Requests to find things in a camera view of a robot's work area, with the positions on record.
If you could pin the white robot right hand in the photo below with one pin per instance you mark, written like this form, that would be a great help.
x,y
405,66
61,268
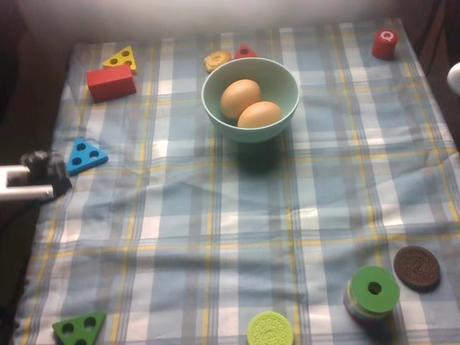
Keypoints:
x,y
21,194

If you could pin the brown toy sandwich cookie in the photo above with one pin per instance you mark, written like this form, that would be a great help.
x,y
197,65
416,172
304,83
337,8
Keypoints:
x,y
417,267

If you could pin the green toy sandwich cookie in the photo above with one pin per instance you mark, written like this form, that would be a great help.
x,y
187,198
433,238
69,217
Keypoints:
x,y
269,328

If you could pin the red rectangular wooden block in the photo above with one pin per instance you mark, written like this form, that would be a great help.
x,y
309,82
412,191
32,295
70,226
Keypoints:
x,y
111,84

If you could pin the red triangle block with holes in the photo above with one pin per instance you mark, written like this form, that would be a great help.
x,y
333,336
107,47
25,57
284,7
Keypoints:
x,y
239,55

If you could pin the blue plaid cloth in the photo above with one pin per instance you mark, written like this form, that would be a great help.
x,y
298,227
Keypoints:
x,y
215,233

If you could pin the yellow triangle block with holes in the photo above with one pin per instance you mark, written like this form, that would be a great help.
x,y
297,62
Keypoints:
x,y
120,64

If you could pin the green triangle block with holes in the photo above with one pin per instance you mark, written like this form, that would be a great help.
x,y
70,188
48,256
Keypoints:
x,y
61,328

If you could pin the yellow toy biscuit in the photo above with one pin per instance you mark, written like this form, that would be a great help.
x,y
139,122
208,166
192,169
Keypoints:
x,y
215,61

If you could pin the blue triangle block with holes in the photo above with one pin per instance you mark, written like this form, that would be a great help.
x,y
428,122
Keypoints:
x,y
77,161

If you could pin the red cylinder with white letter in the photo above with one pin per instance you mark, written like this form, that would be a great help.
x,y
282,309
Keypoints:
x,y
384,45

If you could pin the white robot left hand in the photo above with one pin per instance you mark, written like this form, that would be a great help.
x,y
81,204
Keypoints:
x,y
455,77

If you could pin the mint green bowl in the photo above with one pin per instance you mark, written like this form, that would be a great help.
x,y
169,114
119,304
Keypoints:
x,y
287,90

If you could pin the brown egg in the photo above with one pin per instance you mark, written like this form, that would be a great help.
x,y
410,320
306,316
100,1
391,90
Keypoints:
x,y
239,95
260,115

